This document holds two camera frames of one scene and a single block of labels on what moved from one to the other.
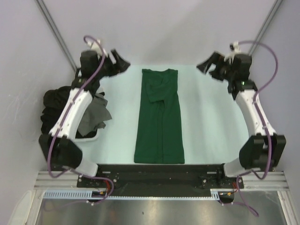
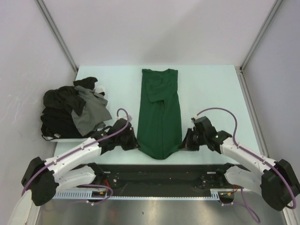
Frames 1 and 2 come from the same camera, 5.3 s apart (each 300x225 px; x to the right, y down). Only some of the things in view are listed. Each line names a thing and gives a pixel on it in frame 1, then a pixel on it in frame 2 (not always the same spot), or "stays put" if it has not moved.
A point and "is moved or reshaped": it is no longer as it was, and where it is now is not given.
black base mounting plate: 164,177 stays put
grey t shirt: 95,116 stays put
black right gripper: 213,58 to 188,145
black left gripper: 120,63 to 133,143
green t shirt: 159,138 is moved or reshaped
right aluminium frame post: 266,25 stays put
